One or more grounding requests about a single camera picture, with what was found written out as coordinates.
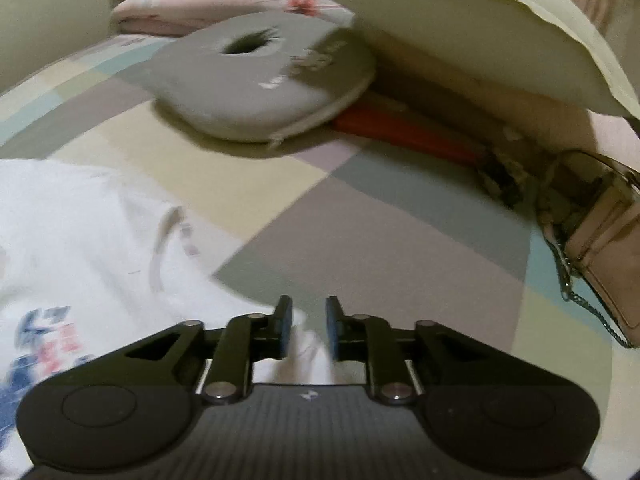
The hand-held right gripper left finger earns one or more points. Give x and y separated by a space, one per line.
285 332

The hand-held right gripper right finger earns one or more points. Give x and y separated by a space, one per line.
332 332

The white printed sweatshirt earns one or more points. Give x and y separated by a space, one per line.
90 240

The orange flat object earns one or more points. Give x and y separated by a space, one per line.
400 132

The dark furry charm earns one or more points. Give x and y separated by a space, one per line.
505 180

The grey pillow with hole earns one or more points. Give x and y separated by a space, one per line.
240 90

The folded beige blanket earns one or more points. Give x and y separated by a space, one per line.
475 90

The pink handbag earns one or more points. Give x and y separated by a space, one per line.
605 260

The pink floral quilt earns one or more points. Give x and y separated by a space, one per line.
200 5

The pale green pillow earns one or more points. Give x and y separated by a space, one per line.
475 10

